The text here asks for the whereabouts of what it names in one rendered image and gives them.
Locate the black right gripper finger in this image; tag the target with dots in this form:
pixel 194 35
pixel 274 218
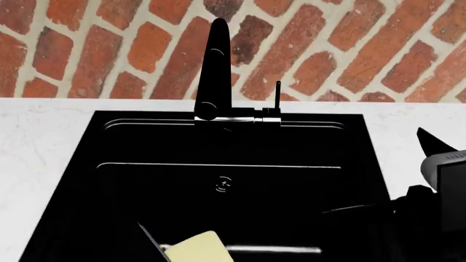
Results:
pixel 364 210
pixel 433 144

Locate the black kitchen sink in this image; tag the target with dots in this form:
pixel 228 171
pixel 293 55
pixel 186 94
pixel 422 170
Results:
pixel 109 191

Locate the yellow sponge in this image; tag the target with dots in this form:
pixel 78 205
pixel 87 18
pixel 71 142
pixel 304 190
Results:
pixel 198 249

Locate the black sink faucet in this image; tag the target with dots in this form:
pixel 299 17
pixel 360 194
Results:
pixel 217 68

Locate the round sink drain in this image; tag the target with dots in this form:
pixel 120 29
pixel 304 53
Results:
pixel 223 184

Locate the black frying pan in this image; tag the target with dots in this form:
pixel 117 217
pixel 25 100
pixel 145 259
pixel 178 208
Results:
pixel 153 240

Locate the thin black faucet lever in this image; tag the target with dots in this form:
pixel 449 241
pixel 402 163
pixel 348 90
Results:
pixel 278 92

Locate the grey gripper camera box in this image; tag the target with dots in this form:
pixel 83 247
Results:
pixel 449 174

